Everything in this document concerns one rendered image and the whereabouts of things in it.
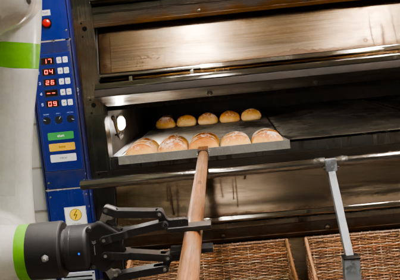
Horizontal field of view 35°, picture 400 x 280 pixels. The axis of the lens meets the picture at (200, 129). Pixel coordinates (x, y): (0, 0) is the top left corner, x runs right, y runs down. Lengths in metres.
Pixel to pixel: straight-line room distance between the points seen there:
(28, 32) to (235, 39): 1.13
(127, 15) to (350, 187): 0.96
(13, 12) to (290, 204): 1.43
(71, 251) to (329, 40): 1.38
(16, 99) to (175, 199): 1.17
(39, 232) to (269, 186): 1.29
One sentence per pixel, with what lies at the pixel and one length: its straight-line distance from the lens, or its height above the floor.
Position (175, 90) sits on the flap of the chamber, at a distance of 2.05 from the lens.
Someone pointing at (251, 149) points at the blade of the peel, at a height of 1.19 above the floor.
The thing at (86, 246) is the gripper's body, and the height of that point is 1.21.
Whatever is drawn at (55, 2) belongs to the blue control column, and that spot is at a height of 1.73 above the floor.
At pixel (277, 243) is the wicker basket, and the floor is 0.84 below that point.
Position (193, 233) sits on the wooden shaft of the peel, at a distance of 1.02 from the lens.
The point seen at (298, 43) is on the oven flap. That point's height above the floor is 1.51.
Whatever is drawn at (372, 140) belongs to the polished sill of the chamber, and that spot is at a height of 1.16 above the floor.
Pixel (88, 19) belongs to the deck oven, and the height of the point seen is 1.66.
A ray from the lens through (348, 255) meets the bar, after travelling 1.71.
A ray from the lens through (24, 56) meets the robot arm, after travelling 1.16.
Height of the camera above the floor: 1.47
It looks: 6 degrees down
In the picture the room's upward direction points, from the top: 6 degrees counter-clockwise
